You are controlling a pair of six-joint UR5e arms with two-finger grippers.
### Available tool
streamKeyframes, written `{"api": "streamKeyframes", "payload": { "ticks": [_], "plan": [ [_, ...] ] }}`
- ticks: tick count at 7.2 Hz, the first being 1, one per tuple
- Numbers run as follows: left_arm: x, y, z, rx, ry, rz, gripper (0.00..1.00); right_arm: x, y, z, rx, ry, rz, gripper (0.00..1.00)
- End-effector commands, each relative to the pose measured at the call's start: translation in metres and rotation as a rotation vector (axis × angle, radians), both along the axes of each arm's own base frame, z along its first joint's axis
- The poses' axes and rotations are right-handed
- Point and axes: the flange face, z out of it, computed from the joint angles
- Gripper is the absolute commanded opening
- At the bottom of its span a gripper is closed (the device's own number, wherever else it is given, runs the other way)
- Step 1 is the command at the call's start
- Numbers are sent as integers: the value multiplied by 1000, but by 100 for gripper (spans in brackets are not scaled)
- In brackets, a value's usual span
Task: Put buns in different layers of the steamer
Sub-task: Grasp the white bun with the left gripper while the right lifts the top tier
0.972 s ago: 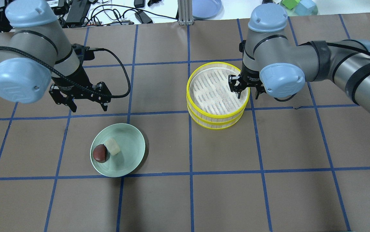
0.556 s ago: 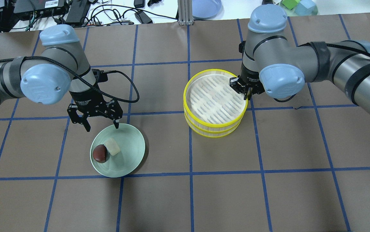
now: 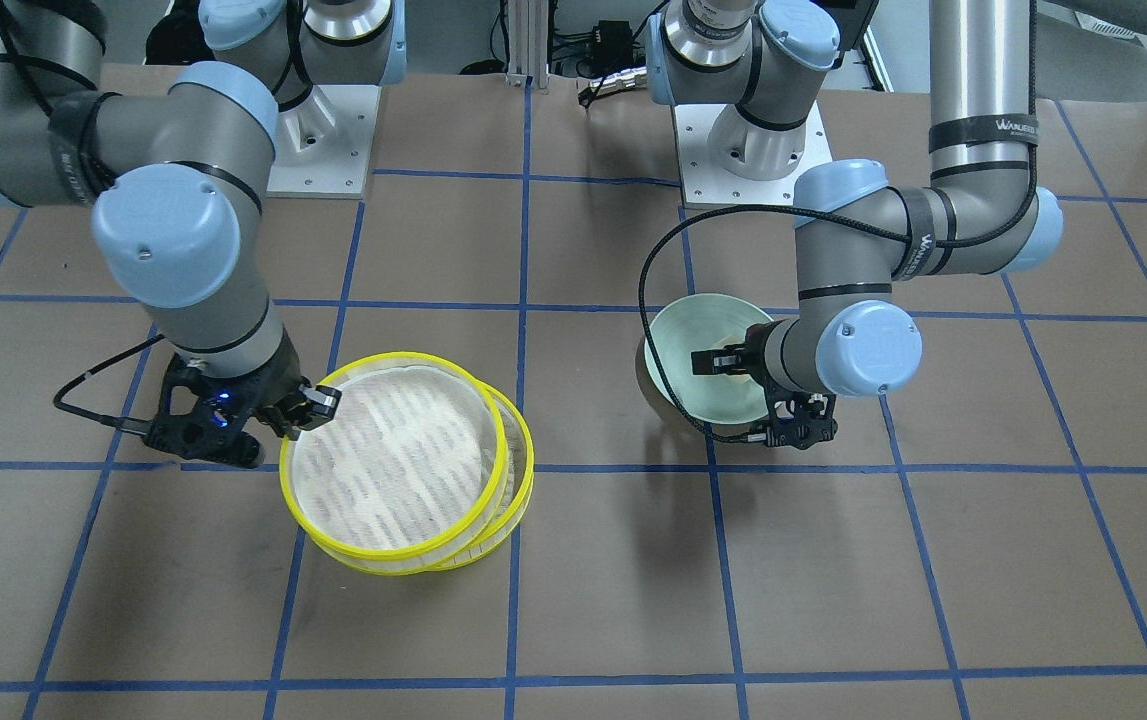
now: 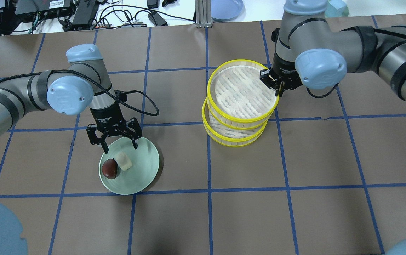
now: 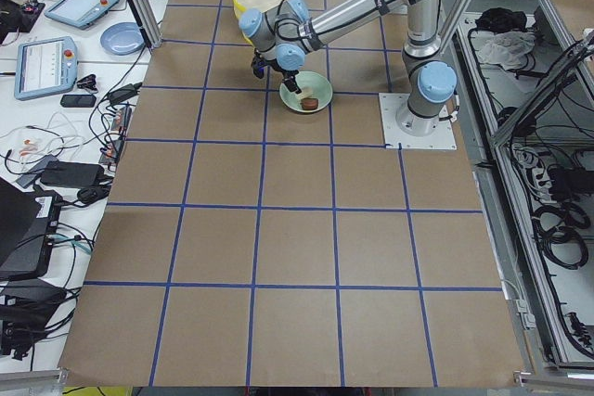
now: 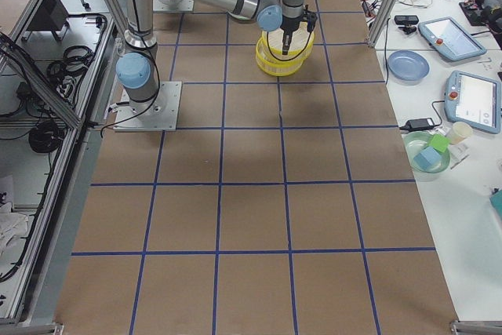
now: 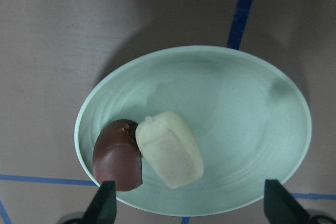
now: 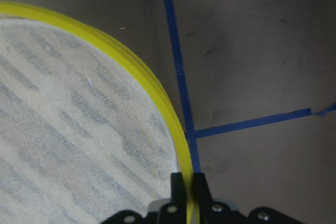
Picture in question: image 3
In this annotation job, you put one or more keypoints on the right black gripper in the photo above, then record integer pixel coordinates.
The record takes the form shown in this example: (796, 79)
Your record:
(270, 390)

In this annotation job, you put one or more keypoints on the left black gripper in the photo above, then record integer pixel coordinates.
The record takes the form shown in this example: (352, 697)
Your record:
(755, 358)

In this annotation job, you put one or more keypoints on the yellow steamer layer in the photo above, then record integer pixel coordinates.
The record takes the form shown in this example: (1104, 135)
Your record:
(408, 472)
(517, 491)

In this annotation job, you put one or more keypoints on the white steamed bun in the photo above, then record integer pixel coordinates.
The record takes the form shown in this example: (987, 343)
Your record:
(737, 373)

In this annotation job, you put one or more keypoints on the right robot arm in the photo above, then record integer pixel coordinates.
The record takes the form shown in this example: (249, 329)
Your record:
(176, 187)

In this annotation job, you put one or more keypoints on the black power brick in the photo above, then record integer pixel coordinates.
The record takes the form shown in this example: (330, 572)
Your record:
(610, 47)

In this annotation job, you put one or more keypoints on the aluminium frame post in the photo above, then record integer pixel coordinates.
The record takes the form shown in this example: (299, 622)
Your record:
(528, 35)

